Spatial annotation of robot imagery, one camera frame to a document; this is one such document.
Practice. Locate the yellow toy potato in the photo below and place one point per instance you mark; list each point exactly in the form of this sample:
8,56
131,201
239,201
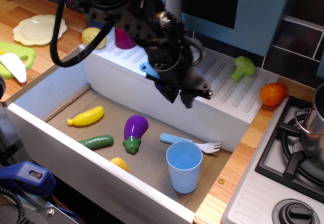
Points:
89,34

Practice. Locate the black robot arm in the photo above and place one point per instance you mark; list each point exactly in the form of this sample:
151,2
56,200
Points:
146,22

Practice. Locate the dark red toy vegetable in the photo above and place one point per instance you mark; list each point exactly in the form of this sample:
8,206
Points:
122,40

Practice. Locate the green cutting board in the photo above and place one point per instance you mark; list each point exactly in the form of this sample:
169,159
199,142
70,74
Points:
27,55

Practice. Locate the light blue plastic cup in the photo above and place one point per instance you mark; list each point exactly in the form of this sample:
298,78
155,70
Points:
184,163

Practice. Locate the steel pot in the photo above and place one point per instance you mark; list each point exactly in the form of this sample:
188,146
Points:
310,121

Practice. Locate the yellow toy corn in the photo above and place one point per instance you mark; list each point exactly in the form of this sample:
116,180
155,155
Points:
120,163

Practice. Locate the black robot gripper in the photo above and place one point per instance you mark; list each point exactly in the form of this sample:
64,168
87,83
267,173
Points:
173,71

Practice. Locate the black stove grate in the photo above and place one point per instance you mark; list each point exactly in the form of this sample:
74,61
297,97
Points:
283,159

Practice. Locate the white toy knife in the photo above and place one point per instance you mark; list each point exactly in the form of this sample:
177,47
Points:
15,65

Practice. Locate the grey toy stove top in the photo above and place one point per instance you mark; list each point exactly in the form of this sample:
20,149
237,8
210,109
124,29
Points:
256,195

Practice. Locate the white toy sink basin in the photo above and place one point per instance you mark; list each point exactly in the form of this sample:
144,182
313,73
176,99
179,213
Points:
112,78

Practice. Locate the black stove knob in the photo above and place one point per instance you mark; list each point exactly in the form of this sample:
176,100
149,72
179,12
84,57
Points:
293,211

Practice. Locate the blue handled white fork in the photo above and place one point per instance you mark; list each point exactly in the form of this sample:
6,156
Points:
207,148

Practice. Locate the blue clamp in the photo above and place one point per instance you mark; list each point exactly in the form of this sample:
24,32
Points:
28,177

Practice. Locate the orange toy fruit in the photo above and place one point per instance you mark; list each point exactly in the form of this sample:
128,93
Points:
273,94

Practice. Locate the purple toy eggplant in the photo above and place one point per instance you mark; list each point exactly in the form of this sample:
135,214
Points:
135,127

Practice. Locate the green toy broccoli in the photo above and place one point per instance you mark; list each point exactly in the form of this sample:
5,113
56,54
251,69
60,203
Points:
244,67

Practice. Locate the light blue wall box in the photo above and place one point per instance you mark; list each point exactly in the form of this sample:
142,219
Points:
251,25

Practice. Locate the cream scalloped plate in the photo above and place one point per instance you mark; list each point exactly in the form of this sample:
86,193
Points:
35,31

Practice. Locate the green toy cucumber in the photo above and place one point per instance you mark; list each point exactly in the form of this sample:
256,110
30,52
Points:
97,142

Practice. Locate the yellow toy banana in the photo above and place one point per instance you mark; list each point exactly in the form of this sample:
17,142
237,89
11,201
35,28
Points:
88,117

